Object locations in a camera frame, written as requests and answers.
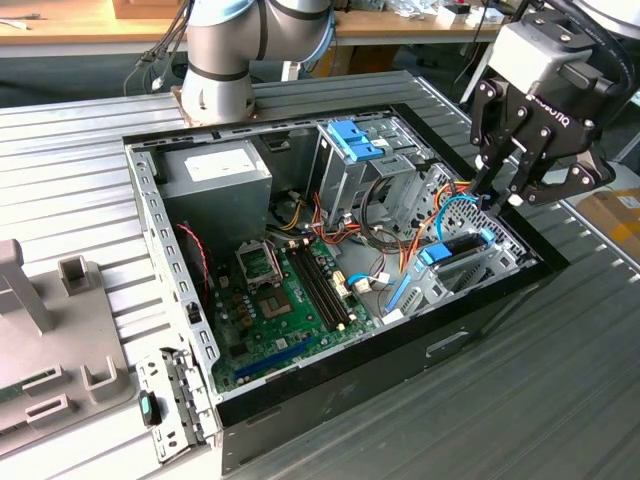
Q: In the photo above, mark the black open PC case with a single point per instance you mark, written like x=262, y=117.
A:
x=352, y=382

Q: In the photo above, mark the green motherboard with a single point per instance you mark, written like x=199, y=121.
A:
x=302, y=322

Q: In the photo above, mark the CPU socket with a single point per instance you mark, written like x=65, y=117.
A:
x=276, y=304

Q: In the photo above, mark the white paper label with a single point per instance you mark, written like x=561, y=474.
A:
x=392, y=316

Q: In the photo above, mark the hard disk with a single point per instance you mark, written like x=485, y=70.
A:
x=435, y=254

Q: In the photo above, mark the small white box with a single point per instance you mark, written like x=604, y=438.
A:
x=452, y=17

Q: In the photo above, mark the blue expansion slot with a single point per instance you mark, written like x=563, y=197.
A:
x=274, y=358

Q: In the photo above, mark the grey parts rack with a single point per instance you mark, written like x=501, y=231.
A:
x=75, y=330

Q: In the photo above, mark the cardboard box with label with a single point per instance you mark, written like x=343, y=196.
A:
x=620, y=225

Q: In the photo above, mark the wooden desk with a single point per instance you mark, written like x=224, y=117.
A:
x=75, y=27
x=400, y=31

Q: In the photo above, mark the black latch with teal tab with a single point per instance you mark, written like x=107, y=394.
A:
x=146, y=407

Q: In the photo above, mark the grey metal disk bay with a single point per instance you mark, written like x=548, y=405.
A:
x=430, y=289

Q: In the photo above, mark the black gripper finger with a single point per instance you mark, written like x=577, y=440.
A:
x=492, y=115
x=595, y=175

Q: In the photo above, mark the green RAM stick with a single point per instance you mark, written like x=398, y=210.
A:
x=10, y=394

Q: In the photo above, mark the grey power supply unit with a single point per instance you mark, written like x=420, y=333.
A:
x=220, y=210

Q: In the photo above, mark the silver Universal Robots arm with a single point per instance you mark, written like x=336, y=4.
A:
x=220, y=50

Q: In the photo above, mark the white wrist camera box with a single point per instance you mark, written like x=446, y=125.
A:
x=530, y=55

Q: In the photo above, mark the grey metal card bracket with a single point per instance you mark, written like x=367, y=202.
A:
x=181, y=397

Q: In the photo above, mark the brown arm base plate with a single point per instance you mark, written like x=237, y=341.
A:
x=176, y=97

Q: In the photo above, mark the blue plastic drive latch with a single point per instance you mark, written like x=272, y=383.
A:
x=342, y=133
x=365, y=151

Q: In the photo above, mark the small cardboard box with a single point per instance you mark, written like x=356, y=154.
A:
x=370, y=60

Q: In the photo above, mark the black RAM slot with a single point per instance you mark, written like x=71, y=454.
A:
x=313, y=287
x=331, y=287
x=319, y=287
x=325, y=287

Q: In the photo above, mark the grey metal drive cage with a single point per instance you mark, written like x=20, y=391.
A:
x=348, y=181

